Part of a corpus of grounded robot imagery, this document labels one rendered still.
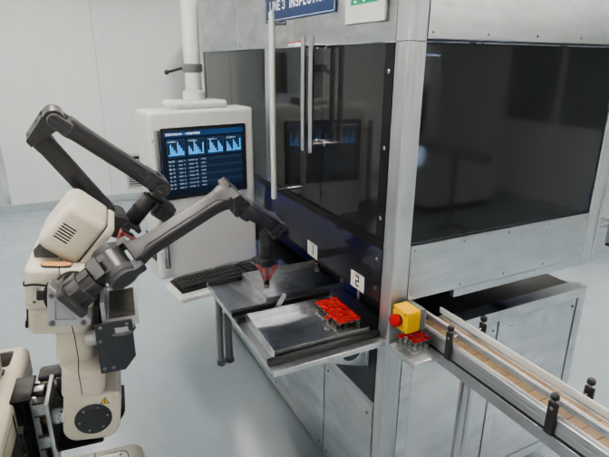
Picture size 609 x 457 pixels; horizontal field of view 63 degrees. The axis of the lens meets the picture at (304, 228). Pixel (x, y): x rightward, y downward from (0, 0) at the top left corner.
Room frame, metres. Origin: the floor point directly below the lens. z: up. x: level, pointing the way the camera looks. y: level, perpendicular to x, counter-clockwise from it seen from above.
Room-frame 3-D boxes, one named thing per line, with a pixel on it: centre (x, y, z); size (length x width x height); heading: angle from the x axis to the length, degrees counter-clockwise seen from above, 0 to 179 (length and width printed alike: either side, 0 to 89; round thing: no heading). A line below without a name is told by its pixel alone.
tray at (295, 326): (1.49, -0.01, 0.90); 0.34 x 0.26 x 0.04; 116
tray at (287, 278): (1.85, 0.05, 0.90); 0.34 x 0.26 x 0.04; 117
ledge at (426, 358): (1.38, -0.37, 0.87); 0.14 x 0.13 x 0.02; 117
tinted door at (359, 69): (1.66, -0.16, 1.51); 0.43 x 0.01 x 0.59; 27
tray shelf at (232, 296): (1.66, 0.03, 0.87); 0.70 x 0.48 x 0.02; 27
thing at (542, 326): (2.56, -0.25, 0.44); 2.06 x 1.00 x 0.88; 27
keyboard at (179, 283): (2.08, 0.40, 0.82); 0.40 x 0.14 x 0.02; 125
